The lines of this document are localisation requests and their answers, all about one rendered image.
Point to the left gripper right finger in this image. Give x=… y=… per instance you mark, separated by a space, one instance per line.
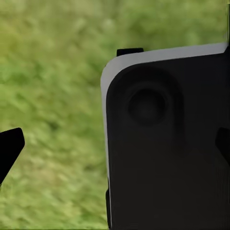
x=222 y=142

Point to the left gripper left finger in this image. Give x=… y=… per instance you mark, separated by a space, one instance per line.
x=11 y=144

